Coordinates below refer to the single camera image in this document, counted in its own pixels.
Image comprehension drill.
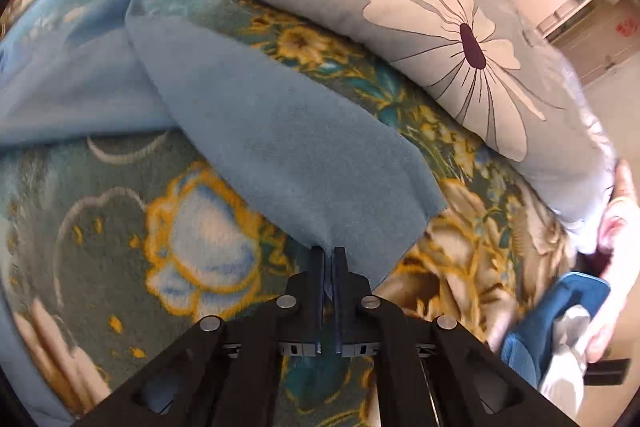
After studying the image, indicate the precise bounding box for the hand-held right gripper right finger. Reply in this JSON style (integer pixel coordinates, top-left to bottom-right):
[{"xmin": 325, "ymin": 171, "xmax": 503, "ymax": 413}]
[{"xmin": 333, "ymin": 246, "xmax": 577, "ymax": 427}]

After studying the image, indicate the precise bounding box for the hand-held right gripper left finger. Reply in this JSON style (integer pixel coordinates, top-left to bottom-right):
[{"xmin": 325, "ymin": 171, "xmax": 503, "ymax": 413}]
[{"xmin": 65, "ymin": 246, "xmax": 327, "ymax": 427}]

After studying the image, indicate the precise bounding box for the blue towel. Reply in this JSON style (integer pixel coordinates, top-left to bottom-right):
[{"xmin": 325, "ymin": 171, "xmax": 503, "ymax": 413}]
[{"xmin": 0, "ymin": 0, "xmax": 449, "ymax": 303}]

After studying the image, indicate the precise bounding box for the dark blue cloth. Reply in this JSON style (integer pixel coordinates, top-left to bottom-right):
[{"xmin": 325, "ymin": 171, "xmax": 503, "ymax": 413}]
[{"xmin": 500, "ymin": 272, "xmax": 612, "ymax": 390}]

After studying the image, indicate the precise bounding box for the teal floral blanket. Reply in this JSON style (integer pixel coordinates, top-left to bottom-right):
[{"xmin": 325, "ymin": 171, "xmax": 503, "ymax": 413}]
[{"xmin": 0, "ymin": 0, "xmax": 576, "ymax": 427}]

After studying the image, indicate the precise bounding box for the white cloth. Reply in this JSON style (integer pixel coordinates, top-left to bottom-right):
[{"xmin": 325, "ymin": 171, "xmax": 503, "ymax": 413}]
[{"xmin": 540, "ymin": 304, "xmax": 593, "ymax": 403}]

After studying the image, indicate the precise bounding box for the small black object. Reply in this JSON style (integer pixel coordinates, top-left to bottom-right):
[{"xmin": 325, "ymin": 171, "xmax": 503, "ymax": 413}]
[{"xmin": 585, "ymin": 358, "xmax": 632, "ymax": 385}]

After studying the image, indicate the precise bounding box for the pink cloth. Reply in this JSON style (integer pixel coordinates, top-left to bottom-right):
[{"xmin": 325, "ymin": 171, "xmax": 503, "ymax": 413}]
[{"xmin": 582, "ymin": 160, "xmax": 640, "ymax": 363}]

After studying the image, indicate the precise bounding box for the white door frame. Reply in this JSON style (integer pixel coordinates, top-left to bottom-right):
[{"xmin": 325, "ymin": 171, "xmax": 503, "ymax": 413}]
[{"xmin": 537, "ymin": 0, "xmax": 640, "ymax": 83}]

